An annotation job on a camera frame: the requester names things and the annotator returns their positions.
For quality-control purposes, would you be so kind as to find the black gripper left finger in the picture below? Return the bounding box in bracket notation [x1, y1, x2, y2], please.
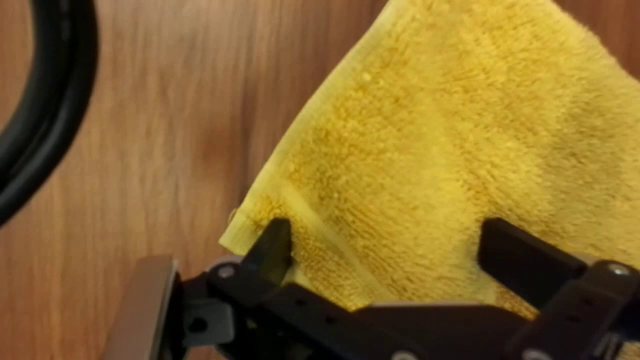
[205, 219, 352, 360]

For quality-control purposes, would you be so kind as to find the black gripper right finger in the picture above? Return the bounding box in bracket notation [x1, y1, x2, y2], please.
[477, 219, 640, 360]

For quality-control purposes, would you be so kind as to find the yellow terry towel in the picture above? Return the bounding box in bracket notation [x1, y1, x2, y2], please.
[219, 0, 640, 316]

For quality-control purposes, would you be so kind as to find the thick black cable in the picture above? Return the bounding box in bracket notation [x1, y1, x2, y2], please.
[0, 0, 101, 229]

